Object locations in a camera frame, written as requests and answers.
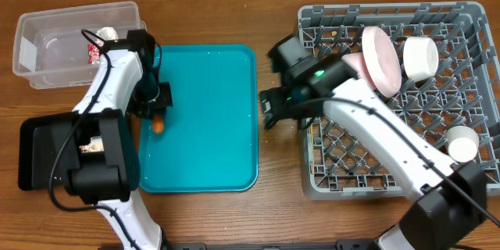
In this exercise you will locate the black tray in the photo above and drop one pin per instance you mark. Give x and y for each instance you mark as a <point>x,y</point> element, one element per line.
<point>39,152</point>

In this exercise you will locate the small white cup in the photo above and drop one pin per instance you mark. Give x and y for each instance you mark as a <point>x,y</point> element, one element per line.
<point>463,143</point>

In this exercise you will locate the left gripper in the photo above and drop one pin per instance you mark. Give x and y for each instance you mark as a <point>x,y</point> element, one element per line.
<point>160,106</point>

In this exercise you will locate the orange carrot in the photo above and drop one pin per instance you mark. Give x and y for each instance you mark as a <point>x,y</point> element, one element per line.
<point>158,124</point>

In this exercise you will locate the white round plate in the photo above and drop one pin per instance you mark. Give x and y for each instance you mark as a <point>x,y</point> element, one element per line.
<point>381,61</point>

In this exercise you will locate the foil ball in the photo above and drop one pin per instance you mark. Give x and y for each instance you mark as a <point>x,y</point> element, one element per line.
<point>107,34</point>

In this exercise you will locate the red snack wrapper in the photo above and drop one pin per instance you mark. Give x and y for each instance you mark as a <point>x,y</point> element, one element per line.
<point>93,54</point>

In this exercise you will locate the clear plastic bin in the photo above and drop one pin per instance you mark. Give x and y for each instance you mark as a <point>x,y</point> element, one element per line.
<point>49,49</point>

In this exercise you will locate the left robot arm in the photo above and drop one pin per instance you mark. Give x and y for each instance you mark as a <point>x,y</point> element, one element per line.
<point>128,72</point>

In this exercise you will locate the teal serving tray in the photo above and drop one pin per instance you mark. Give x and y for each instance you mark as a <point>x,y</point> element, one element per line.
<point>210,142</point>

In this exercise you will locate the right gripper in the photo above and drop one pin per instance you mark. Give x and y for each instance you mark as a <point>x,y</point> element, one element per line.
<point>280,107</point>

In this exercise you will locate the pink bowl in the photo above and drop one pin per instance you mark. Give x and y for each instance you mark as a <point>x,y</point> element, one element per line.
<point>358,63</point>

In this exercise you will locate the grey dishwasher rack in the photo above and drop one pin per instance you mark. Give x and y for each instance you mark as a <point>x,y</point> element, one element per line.
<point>464,91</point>

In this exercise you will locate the white bowl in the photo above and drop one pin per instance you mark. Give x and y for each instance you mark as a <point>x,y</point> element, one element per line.
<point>420,58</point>

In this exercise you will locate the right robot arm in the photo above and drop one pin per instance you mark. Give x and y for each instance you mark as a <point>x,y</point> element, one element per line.
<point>449,199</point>

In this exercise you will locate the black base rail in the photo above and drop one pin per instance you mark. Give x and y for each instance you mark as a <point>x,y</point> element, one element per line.
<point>349,244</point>

